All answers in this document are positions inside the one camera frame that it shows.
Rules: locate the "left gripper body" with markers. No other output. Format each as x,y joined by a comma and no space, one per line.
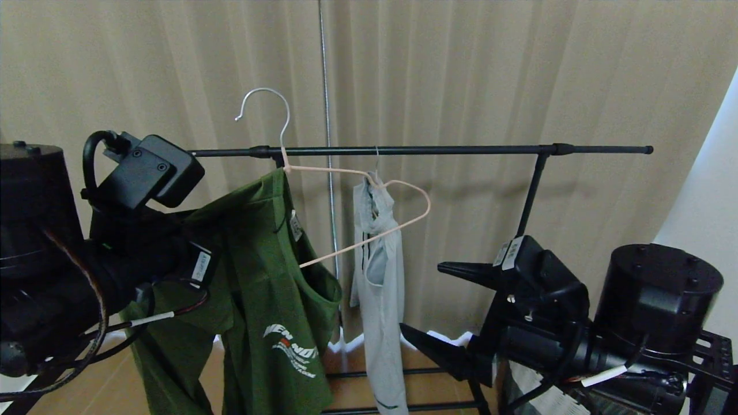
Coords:
144,259

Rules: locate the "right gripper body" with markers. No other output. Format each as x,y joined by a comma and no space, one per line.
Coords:
536,351

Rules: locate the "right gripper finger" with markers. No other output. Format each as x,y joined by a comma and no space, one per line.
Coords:
444,354
478,274

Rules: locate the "pale grey shorts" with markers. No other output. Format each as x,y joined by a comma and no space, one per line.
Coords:
383,323

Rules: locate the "green garment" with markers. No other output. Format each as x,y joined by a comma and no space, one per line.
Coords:
259,276

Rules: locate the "pink clothes hanger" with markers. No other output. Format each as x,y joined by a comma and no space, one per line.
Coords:
377,158
346,248

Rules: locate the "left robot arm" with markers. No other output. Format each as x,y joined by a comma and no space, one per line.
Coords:
34,230

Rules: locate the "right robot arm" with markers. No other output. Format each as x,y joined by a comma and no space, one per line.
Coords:
657,300

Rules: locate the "white laundry basket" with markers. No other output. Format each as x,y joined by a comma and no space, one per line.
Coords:
553,400

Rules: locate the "black clothes rack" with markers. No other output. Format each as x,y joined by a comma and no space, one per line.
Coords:
461,150

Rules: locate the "beige curtain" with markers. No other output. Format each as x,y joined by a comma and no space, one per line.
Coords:
461,69

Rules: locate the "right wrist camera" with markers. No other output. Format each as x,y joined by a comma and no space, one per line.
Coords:
553,288

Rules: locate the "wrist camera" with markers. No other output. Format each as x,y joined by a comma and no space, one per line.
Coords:
553,288
150,167

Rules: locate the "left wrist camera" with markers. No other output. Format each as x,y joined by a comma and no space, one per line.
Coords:
150,167

